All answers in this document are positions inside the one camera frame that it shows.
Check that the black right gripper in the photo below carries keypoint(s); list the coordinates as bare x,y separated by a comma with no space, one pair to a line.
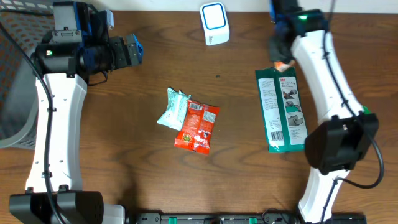
275,53

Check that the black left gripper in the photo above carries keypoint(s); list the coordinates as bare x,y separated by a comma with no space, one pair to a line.
120,59

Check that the small orange box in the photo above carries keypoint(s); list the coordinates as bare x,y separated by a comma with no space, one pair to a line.
282,67

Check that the mint green wipes pack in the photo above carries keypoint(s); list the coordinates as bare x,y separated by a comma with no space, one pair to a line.
174,115

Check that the green product pouch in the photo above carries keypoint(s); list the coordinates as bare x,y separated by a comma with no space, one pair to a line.
284,122

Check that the orange snack packet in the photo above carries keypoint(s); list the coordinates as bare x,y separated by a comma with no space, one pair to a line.
197,129

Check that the green lid spice jar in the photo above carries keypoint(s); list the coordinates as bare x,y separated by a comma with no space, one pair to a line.
366,110

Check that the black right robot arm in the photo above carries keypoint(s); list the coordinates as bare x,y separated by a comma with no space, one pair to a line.
345,132

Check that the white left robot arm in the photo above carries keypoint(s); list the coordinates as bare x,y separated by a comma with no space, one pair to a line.
54,189

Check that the white barcode scanner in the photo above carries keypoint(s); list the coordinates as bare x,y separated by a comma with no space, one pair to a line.
215,23

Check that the grey plastic mesh basket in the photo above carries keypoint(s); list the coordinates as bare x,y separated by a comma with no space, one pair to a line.
18,91

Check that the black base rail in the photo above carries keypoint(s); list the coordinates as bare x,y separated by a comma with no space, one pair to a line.
270,218

